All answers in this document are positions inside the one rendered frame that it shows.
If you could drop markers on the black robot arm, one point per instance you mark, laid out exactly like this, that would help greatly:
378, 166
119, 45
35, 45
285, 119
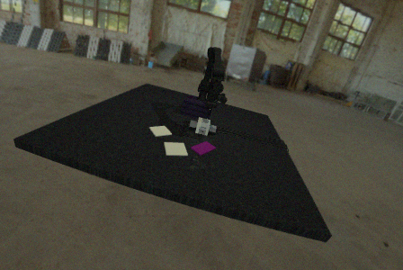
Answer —
215, 73

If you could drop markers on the purple flat rectangular block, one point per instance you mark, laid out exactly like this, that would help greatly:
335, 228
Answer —
203, 148

